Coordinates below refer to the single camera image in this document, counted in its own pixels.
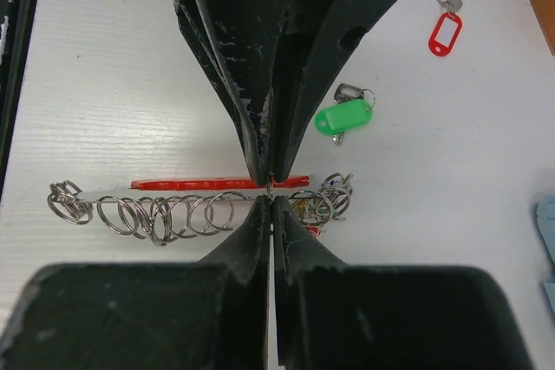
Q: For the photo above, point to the key with green tag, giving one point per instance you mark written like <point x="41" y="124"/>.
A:
<point x="353" y="108"/>

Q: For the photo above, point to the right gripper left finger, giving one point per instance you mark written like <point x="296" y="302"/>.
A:
<point x="210" y="314"/>

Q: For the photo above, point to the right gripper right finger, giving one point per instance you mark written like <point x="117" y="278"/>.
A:
<point x="332" y="315"/>

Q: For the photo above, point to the key with red tag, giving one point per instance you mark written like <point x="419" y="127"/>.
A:
<point x="447" y="29"/>

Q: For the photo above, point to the light blue folded cloth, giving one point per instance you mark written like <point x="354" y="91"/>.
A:
<point x="543" y="221"/>

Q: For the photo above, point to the red handled metal keyring holder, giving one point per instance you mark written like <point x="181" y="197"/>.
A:
<point x="165" y="211"/>

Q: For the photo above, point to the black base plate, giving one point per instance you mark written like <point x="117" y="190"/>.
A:
<point x="17" y="17"/>

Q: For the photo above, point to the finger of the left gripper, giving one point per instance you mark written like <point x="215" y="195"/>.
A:
<point x="232" y="41"/>
<point x="320" y="37"/>

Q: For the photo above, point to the bunch of tagged keys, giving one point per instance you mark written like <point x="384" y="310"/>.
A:
<point x="315" y="209"/>

